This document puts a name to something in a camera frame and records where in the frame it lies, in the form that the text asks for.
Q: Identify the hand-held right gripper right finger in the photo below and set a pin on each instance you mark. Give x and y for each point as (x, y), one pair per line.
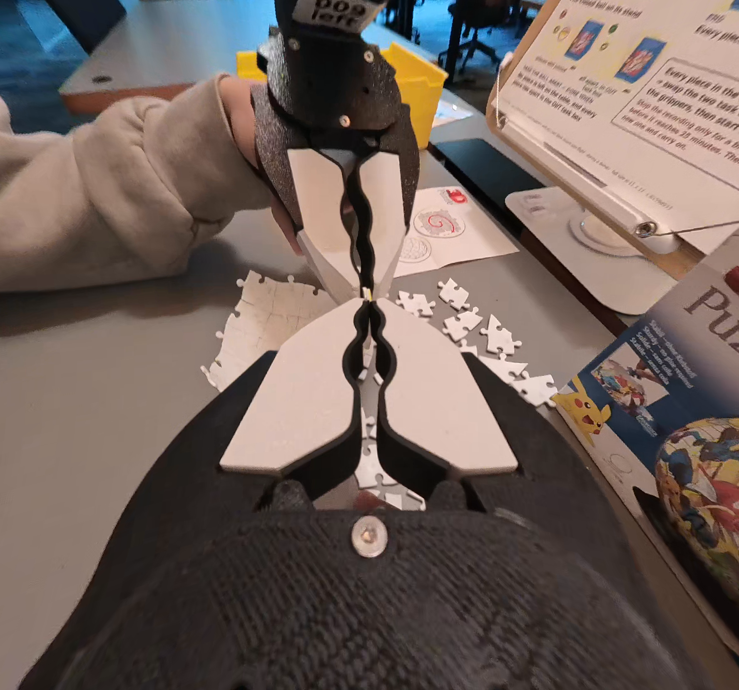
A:
(444, 413)

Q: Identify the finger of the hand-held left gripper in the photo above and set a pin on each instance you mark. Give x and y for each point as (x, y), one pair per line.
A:
(388, 199)
(317, 199)

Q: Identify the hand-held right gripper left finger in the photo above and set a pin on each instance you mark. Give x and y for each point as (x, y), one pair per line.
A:
(300, 401)

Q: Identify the assembled white puzzle section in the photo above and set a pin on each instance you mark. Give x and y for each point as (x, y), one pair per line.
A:
(260, 320)

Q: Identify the person's left forearm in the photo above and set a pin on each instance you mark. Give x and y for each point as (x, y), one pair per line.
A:
(115, 193)

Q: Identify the pile of loose puzzle pieces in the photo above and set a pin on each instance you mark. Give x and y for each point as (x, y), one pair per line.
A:
(462, 323)

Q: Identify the blue cartoon puzzle box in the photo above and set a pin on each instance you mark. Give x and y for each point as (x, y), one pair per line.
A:
(635, 389)

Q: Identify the person's left hand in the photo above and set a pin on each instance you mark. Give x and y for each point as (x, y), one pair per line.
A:
(239, 118)

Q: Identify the yellow plastic bin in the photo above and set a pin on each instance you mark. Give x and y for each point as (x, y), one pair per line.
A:
(418, 95)

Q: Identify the paper sheet with diagrams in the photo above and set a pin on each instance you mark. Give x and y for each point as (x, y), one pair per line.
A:
(479, 239)

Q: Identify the black flat device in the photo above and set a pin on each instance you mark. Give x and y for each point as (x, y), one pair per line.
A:
(485, 164)

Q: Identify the small paper slip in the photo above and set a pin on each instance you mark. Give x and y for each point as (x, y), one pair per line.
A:
(453, 115)

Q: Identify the grey table with wooden edge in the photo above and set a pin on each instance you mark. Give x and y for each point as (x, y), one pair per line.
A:
(173, 37)

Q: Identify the black office chair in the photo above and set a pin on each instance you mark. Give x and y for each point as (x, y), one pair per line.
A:
(473, 8)

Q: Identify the white stand base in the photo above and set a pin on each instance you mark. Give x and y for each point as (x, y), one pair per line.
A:
(554, 239)

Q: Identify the printed instruction board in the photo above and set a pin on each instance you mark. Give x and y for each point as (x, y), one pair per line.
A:
(635, 95)

